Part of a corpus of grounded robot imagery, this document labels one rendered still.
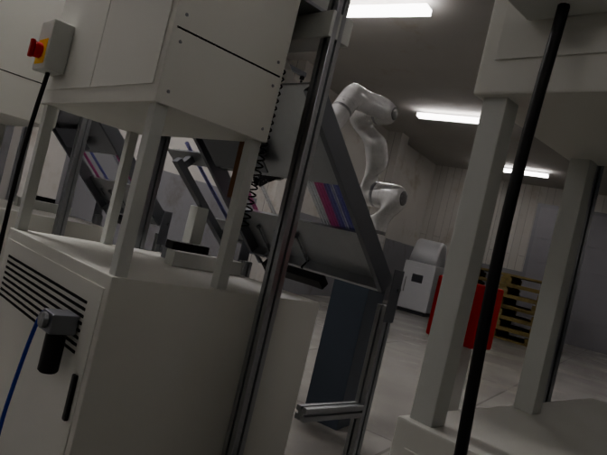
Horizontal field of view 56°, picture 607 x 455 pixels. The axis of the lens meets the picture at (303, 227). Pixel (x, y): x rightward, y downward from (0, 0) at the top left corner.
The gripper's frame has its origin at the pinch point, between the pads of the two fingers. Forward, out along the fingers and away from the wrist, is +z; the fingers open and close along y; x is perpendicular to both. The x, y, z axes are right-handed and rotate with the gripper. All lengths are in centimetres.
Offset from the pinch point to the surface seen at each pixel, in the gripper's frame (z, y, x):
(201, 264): 40.3, 15.0, 9.7
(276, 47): 19, 49, -48
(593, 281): -795, -206, 547
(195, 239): 9, -46, 28
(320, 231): -0.9, 24.7, 17.0
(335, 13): 1, 53, -52
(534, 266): -777, -307, 530
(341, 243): -1.5, 33.5, 20.1
